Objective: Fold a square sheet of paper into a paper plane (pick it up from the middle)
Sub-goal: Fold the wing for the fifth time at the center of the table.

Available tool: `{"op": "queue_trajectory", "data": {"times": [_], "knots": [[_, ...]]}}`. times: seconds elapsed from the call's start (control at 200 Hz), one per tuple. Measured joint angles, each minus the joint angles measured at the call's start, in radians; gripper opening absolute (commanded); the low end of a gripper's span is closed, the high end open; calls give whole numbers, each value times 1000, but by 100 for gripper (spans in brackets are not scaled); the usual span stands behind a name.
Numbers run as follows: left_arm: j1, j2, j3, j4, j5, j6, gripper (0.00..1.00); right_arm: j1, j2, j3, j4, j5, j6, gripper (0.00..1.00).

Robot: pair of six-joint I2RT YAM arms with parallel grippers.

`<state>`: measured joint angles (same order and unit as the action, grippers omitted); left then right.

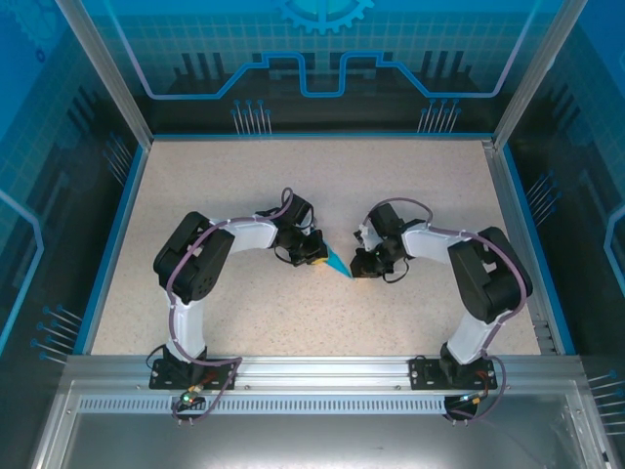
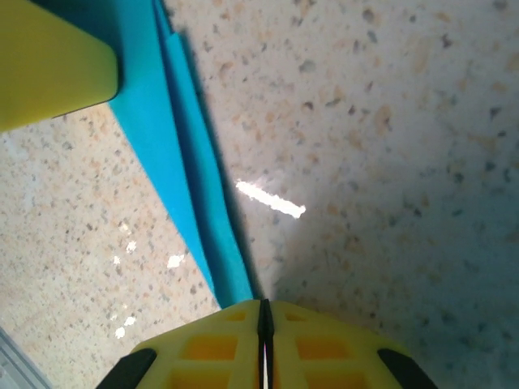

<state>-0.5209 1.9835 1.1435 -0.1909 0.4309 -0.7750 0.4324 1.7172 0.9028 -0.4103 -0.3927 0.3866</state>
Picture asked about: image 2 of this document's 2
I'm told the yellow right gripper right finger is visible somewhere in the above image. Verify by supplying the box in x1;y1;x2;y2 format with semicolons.
263;298;439;389

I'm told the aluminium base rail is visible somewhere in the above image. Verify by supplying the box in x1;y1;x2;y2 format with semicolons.
0;323;54;389

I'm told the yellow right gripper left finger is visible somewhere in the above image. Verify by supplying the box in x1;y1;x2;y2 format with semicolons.
96;298;267;389

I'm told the blue paper sheet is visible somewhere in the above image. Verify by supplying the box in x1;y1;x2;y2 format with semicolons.
34;0;267;311

